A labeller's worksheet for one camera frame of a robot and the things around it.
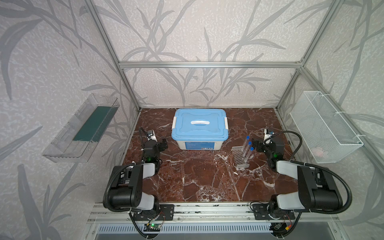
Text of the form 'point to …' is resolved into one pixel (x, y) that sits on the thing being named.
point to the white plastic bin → (197, 144)
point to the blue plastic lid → (200, 125)
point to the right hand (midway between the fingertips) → (260, 134)
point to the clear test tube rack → (241, 159)
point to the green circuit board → (152, 227)
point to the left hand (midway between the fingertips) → (157, 133)
